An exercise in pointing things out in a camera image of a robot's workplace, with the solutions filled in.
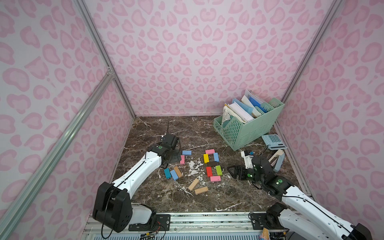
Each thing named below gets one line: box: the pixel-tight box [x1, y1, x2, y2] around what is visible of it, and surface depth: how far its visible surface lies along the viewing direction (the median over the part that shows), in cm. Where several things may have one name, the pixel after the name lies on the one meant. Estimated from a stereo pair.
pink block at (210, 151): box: [205, 149, 215, 155], surface depth 100 cm
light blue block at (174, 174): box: [170, 169, 179, 181], surface depth 90 cm
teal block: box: [164, 168, 172, 179], surface depth 90 cm
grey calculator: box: [261, 134, 288, 150], surface depth 103 cm
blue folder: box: [249, 96, 268, 113], surface depth 98 cm
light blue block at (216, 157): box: [213, 152, 220, 163], surface depth 97 cm
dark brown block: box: [207, 161, 218, 167], surface depth 95 cm
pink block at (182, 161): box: [180, 155, 185, 165], surface depth 97 cm
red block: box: [206, 166, 213, 177], surface depth 92 cm
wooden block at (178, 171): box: [174, 166, 183, 178], surface depth 92 cm
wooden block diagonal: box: [188, 178, 199, 191], surface depth 86 cm
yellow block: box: [203, 153, 210, 164], surface depth 97 cm
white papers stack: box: [221, 101, 254, 125], surface depth 88 cm
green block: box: [215, 165, 223, 176], surface depth 92 cm
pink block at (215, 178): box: [210, 175, 222, 182], surface depth 89 cm
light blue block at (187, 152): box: [182, 150, 192, 156], surface depth 101 cm
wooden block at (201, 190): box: [194, 186, 209, 194], surface depth 84 cm
